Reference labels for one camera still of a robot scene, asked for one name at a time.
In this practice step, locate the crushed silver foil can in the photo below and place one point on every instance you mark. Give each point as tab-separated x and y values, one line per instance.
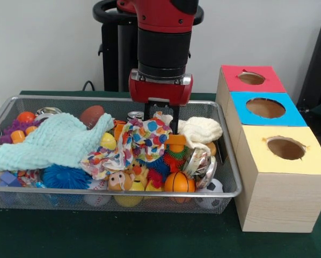
200	166

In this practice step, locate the brown toy football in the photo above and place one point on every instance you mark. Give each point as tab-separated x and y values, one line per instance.
92	114

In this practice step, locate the shallow metal mesh bin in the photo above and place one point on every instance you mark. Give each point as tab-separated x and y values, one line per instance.
69	204

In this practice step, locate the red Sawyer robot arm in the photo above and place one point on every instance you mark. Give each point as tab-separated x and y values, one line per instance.
163	40

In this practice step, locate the large blue spiky ball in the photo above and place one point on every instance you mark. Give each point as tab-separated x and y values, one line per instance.
64	176

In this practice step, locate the toy soccer ball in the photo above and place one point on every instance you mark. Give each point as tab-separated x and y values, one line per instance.
214	188

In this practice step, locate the dark green table cloth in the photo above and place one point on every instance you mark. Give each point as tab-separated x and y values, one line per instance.
149	236

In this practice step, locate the brown plush monkey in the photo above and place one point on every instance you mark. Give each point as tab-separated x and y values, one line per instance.
120	181

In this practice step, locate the colourful confetti paper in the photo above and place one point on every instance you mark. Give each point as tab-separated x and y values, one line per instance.
139	145

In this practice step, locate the cream knitted cloth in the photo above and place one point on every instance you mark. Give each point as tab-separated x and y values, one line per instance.
200	130

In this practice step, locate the orange toy building brick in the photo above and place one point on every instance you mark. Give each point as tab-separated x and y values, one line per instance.
176	139

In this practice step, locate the light blue knitted cloth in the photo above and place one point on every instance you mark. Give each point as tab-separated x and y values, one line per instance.
50	142

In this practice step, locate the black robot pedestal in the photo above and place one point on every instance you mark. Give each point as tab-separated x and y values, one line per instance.
115	67

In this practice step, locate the wooden box with three holes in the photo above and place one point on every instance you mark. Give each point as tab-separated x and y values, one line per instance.
278	199

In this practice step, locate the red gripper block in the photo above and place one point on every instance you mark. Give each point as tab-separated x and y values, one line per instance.
160	92

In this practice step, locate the orange toy basketball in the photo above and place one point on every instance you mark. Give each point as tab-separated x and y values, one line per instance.
179	182

